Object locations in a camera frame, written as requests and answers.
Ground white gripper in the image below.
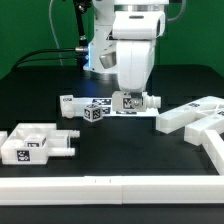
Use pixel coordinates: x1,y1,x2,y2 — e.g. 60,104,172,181
112,11,165,110

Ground white chair seat frame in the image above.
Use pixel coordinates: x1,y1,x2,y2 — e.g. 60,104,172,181
0,123,80,165

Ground small white tagged block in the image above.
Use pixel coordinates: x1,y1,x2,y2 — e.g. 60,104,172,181
24,135,46,147

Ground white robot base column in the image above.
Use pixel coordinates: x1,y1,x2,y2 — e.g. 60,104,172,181
82,0,142,80

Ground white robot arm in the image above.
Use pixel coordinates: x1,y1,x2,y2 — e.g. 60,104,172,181
112,0,186,112

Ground white chair back assembly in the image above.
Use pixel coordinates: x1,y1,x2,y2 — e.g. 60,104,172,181
156,96,224,146

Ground white tagged cube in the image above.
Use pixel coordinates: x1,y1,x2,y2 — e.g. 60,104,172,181
83,104,102,122

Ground white sheet with tags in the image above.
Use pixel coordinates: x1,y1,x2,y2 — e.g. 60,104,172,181
73,98,159,117

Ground white part at left edge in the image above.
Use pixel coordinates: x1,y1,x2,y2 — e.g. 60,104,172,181
0,131,8,148

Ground white right barrier rail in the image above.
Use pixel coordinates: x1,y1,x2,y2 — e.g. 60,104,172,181
202,130,224,176

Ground white barrier rail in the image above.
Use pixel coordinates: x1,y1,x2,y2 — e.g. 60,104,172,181
0,176,224,205
202,130,224,176

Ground black cables at base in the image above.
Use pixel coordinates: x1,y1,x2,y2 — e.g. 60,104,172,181
11,0,90,72

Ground white front barrier rail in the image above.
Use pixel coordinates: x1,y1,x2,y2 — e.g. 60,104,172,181
0,176,224,205

